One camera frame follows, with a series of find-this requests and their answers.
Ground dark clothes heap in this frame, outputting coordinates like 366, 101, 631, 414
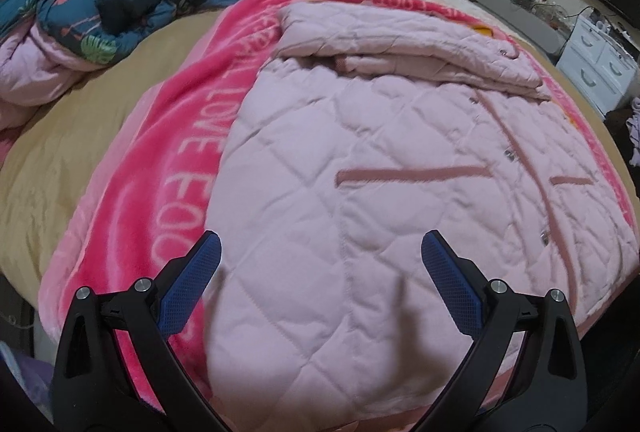
605, 96, 640, 173

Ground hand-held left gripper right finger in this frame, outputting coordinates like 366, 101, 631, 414
420, 231, 588, 432

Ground pink quilted jacket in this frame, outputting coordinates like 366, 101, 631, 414
207, 4, 640, 418

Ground pink printed blanket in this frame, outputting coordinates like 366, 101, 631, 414
37, 0, 640, 418

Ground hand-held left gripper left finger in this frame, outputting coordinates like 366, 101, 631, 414
52, 231, 223, 432

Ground grey wall shelf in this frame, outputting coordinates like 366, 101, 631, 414
445, 0, 576, 62

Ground bed with tan sheet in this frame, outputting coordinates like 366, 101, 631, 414
0, 0, 626, 313

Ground white drawer cabinet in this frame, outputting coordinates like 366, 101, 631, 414
556, 14, 640, 117

